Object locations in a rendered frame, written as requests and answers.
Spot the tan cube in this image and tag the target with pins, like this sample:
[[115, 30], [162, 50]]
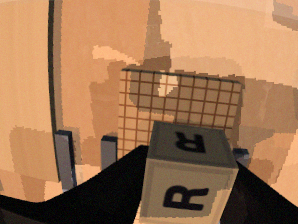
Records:
[[188, 176]]

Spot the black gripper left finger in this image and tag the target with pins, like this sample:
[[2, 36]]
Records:
[[110, 197]]

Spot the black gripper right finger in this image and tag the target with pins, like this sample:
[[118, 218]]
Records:
[[252, 201]]

